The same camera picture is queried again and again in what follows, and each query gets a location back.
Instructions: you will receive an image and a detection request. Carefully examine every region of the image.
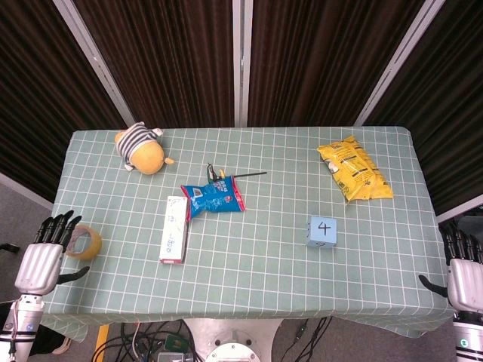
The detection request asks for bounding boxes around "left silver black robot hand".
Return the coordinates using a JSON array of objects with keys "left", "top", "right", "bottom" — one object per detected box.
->
[{"left": 14, "top": 210, "right": 91, "bottom": 297}]

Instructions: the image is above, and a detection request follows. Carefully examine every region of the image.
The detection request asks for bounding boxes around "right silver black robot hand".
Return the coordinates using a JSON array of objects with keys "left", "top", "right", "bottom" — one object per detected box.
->
[{"left": 417, "top": 222, "right": 483, "bottom": 314}]

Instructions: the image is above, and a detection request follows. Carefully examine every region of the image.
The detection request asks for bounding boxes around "light blue numbered cube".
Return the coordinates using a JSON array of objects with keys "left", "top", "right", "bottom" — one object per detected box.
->
[{"left": 306, "top": 215, "right": 338, "bottom": 250}]

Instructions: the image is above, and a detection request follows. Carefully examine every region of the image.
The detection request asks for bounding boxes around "silver robot base column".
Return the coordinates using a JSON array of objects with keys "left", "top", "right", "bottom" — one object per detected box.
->
[{"left": 183, "top": 318, "right": 284, "bottom": 362}]

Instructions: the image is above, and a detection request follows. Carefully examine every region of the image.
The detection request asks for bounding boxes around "tan packing tape roll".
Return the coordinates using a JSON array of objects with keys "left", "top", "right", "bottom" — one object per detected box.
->
[{"left": 64, "top": 225, "right": 103, "bottom": 262}]

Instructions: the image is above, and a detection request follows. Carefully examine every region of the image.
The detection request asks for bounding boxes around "white pink toothpaste box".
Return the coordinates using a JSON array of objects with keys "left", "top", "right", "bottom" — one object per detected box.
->
[{"left": 158, "top": 195, "right": 191, "bottom": 265}]

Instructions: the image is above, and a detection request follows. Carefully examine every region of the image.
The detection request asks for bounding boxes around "yellow plush toy striped shirt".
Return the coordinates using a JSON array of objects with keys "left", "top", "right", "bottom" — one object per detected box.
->
[{"left": 114, "top": 121, "right": 176, "bottom": 176}]

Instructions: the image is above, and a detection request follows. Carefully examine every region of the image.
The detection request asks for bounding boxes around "yellow snack bag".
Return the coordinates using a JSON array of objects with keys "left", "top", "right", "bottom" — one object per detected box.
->
[{"left": 316, "top": 135, "right": 394, "bottom": 204}]

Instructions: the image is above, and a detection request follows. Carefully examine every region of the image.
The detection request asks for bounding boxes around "blue red snack bag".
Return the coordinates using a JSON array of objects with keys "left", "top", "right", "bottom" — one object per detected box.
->
[{"left": 180, "top": 175, "right": 247, "bottom": 222}]

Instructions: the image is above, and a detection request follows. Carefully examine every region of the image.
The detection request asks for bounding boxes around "green white checked tablecloth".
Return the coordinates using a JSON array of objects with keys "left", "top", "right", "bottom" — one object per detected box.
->
[{"left": 39, "top": 126, "right": 454, "bottom": 342}]

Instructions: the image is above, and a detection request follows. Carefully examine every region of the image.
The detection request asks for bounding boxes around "black cable bundle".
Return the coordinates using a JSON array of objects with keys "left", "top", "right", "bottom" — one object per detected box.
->
[{"left": 92, "top": 320, "right": 201, "bottom": 362}]

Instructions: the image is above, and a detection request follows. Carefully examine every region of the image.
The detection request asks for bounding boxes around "black cable with connector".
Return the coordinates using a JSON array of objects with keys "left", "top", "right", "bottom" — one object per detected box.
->
[{"left": 277, "top": 316, "right": 334, "bottom": 362}]

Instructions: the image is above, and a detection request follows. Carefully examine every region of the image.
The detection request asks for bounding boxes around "white partition post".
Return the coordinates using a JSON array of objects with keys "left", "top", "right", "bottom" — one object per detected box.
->
[
  {"left": 353, "top": 0, "right": 446, "bottom": 127},
  {"left": 52, "top": 0, "right": 136, "bottom": 127},
  {"left": 232, "top": 0, "right": 254, "bottom": 128}
]

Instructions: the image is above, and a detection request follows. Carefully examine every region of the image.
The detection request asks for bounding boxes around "black rod tool green handle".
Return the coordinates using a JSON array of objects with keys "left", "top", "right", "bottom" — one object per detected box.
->
[{"left": 206, "top": 163, "right": 268, "bottom": 182}]

